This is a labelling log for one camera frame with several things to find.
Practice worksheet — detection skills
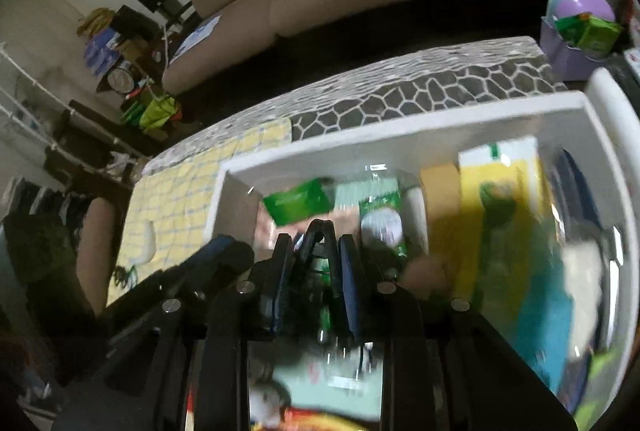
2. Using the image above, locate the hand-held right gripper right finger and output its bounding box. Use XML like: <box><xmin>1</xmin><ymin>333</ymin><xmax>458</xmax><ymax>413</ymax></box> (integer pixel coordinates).
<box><xmin>339</xmin><ymin>233</ymin><xmax>578</xmax><ymax>431</ymax></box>

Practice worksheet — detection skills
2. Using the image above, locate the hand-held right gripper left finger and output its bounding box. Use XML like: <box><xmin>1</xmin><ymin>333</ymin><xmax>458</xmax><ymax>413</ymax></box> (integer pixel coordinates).
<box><xmin>52</xmin><ymin>233</ymin><xmax>296</xmax><ymax>431</ymax></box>

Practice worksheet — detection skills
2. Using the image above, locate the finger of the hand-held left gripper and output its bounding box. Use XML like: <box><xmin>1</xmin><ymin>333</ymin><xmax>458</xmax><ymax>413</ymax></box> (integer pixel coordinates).
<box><xmin>102</xmin><ymin>235</ymin><xmax>257</xmax><ymax>332</ymax></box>

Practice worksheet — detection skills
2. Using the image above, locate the white storage box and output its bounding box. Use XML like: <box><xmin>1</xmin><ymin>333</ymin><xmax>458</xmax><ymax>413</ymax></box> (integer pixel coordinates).
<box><xmin>205</xmin><ymin>91</ymin><xmax>636</xmax><ymax>431</ymax></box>

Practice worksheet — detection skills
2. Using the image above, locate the stone pattern desktop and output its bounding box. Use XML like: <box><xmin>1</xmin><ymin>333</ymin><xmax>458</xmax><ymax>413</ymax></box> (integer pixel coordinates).
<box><xmin>142</xmin><ymin>36</ymin><xmax>568</xmax><ymax>177</ymax></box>

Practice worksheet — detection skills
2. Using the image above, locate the yellow checked tablecloth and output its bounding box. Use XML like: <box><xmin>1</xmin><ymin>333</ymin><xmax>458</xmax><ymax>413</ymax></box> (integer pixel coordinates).
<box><xmin>107</xmin><ymin>118</ymin><xmax>293</xmax><ymax>307</ymax></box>

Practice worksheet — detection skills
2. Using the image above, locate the white curved plastic piece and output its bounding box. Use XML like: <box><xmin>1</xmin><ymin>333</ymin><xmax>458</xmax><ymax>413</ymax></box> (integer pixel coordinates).
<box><xmin>127</xmin><ymin>218</ymin><xmax>156</xmax><ymax>264</ymax></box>

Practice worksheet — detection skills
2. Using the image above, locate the green packet with white circle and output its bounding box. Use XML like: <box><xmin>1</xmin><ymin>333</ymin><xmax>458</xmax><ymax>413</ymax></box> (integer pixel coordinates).
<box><xmin>357</xmin><ymin>178</ymin><xmax>408</xmax><ymax>257</ymax></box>

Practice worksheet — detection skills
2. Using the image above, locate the plain green snack packet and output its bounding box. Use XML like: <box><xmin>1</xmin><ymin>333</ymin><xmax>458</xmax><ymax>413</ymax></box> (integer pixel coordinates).
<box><xmin>262</xmin><ymin>178</ymin><xmax>336</xmax><ymax>227</ymax></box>

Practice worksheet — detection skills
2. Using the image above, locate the colourful printed booklet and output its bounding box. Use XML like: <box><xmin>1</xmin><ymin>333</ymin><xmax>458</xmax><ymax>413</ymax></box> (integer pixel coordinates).
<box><xmin>247</xmin><ymin>351</ymin><xmax>383</xmax><ymax>431</ymax></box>

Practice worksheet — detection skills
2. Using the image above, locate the brown cardboard piece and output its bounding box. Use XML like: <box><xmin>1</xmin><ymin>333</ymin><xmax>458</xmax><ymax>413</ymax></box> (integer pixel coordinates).
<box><xmin>420</xmin><ymin>164</ymin><xmax>461</xmax><ymax>212</ymax></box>

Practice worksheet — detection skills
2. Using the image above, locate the yellow-green bag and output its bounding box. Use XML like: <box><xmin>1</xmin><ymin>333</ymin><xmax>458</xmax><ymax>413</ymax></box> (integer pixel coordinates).
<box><xmin>122</xmin><ymin>94</ymin><xmax>181</xmax><ymax>132</ymax></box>

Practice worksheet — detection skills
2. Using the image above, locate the yellow box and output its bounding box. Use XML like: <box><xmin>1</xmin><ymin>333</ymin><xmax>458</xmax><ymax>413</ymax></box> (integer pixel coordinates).
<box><xmin>457</xmin><ymin>136</ymin><xmax>551</xmax><ymax>312</ymax></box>

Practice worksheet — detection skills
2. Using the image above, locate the round clock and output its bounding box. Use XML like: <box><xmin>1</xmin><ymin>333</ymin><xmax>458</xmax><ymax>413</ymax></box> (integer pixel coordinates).
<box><xmin>107</xmin><ymin>64</ymin><xmax>136</xmax><ymax>93</ymax></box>

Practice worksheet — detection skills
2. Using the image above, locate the teal packet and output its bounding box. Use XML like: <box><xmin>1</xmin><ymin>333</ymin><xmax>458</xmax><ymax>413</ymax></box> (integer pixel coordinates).
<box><xmin>510</xmin><ymin>291</ymin><xmax>576</xmax><ymax>392</ymax></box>

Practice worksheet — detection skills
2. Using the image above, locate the paper sheet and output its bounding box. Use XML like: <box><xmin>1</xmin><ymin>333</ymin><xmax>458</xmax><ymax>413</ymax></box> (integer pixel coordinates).
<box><xmin>170</xmin><ymin>14</ymin><xmax>223</xmax><ymax>64</ymax></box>

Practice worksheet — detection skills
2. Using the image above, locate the purple basket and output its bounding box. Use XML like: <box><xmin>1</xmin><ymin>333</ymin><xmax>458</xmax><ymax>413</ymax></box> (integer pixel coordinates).
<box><xmin>539</xmin><ymin>16</ymin><xmax>623</xmax><ymax>82</ymax></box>

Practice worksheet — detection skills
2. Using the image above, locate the white round container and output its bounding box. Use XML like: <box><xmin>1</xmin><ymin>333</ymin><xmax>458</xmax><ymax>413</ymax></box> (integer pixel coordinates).
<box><xmin>585</xmin><ymin>67</ymin><xmax>640</xmax><ymax>232</ymax></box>

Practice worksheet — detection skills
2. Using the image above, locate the green pouch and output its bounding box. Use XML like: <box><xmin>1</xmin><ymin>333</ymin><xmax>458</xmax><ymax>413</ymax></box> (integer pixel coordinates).
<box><xmin>555</xmin><ymin>14</ymin><xmax>623</xmax><ymax>57</ymax></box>

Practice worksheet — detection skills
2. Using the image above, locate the white wire rack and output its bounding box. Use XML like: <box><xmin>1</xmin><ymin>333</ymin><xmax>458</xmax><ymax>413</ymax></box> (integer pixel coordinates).
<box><xmin>0</xmin><ymin>41</ymin><xmax>151</xmax><ymax>162</ymax></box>

